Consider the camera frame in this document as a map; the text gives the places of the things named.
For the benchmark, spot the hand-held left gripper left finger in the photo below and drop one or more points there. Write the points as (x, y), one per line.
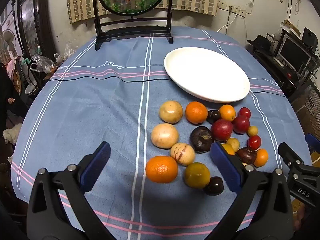
(96, 165)

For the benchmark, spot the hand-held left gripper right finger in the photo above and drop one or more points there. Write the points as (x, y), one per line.
(225, 165)

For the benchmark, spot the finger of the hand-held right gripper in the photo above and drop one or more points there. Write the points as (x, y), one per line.
(287, 152)

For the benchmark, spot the small yellow fruit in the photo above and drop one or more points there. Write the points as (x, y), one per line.
(233, 143)
(252, 131)

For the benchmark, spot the small dark purple fruit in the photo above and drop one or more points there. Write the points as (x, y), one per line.
(246, 155)
(213, 116)
(214, 186)

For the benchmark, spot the green-yellow mandarin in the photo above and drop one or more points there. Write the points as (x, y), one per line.
(196, 175)

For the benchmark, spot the red cherry tomato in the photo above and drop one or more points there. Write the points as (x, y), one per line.
(254, 142)
(245, 112)

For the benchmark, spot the large dark purple passion fruit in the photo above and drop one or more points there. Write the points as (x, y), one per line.
(201, 139)

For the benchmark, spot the red plum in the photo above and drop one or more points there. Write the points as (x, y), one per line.
(241, 124)
(221, 130)

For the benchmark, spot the striped pepino melon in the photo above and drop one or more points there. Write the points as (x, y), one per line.
(182, 154)

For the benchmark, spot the orange mandarin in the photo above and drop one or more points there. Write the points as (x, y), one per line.
(196, 112)
(161, 169)

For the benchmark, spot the beige round fruit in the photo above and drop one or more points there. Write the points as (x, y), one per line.
(171, 112)
(165, 135)

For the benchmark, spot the white round plate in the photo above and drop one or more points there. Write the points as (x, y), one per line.
(207, 75)

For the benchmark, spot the person's right hand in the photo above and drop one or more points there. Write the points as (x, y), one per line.
(300, 220)

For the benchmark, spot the cardboard box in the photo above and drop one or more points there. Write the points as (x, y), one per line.
(308, 107)

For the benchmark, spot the blue plaid tablecloth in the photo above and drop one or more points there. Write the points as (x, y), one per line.
(100, 105)

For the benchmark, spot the black metal desk rack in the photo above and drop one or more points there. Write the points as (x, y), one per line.
(272, 65)

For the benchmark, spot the white fluffy cloth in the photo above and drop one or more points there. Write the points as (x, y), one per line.
(11, 133)

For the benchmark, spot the computer monitor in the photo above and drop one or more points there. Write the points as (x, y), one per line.
(295, 51)

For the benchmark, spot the black hat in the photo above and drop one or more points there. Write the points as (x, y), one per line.
(260, 43)

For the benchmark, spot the clear plastic bag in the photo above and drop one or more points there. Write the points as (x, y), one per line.
(67, 52)
(42, 63)

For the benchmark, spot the black speaker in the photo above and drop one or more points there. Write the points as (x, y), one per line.
(310, 37)

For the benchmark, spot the white power strip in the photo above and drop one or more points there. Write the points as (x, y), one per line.
(236, 11)

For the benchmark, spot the electric fan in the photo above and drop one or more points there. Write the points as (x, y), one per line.
(8, 42)

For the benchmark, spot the dark wood framed picture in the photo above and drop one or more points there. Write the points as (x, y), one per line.
(42, 17)

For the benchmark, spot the white wall socket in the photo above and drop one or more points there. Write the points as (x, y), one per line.
(222, 5)

